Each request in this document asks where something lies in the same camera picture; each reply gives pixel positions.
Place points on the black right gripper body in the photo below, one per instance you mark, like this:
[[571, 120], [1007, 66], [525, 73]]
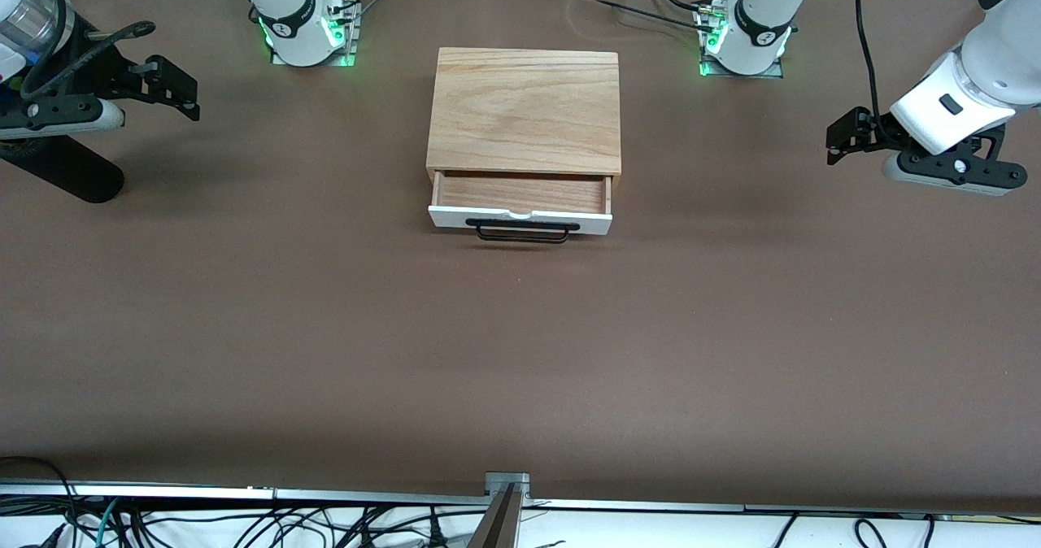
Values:
[[104, 77]]

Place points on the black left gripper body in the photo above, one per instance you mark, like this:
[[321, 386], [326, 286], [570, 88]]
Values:
[[882, 131]]

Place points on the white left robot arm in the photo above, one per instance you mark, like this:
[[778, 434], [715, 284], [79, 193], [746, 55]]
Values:
[[992, 60]]

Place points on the black cylindrical vase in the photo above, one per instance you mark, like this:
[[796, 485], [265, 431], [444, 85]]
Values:
[[77, 174]]

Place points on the light wooden cabinet box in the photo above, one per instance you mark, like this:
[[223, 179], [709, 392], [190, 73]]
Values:
[[524, 109]]

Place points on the brown table cover mat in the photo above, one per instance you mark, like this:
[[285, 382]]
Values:
[[520, 353]]

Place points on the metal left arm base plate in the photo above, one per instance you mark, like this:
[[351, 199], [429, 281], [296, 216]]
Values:
[[709, 64]]

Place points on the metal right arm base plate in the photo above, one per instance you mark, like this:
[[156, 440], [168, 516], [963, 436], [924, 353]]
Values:
[[346, 40]]

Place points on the aluminium table edge rail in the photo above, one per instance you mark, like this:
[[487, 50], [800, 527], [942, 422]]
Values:
[[203, 493]]

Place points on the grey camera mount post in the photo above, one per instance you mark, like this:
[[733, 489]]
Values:
[[500, 515]]

